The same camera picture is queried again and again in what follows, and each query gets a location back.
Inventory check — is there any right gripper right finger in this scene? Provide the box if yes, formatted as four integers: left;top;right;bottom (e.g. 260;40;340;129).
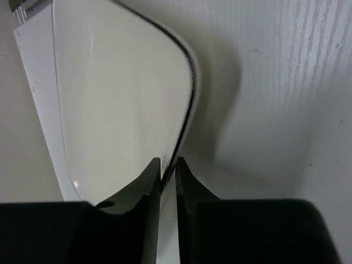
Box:
175;158;341;263

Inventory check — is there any white rectangular plate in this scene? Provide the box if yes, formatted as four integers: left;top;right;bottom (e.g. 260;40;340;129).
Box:
52;0;201;264

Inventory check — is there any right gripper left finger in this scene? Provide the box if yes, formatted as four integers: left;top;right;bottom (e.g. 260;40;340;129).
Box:
1;158;161;263

